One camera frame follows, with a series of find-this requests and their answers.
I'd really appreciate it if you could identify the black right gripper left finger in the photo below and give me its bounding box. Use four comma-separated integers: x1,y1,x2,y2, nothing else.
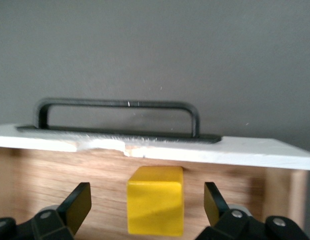
0,182,93,240

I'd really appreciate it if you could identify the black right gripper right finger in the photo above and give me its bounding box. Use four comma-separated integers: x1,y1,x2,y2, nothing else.
194,181,310,240

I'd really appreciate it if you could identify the white-fronted wooden drawer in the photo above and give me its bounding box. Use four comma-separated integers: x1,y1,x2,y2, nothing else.
0,123,310,240

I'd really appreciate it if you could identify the yellow cube block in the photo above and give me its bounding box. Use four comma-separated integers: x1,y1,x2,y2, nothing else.
126,165,185,237

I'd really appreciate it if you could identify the black metal drawer handle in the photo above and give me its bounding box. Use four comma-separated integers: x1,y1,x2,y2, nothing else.
15,97,223,145

